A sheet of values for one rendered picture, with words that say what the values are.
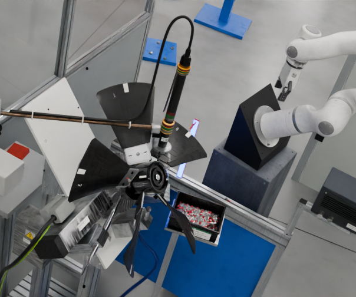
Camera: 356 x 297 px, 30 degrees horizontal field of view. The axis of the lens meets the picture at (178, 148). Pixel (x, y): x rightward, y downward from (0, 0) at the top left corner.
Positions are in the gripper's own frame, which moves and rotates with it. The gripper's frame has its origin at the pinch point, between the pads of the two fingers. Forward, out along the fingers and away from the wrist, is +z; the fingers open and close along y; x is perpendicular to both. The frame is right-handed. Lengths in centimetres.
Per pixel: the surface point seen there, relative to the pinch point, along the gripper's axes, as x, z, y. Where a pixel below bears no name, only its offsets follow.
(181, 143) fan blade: 39, 17, -28
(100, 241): 65, 30, -74
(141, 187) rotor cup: 54, 17, -56
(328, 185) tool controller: -16.9, 7.4, -43.9
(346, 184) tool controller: -24.0, 5.7, -43.2
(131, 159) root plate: 59, 14, -47
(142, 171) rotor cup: 55, 13, -53
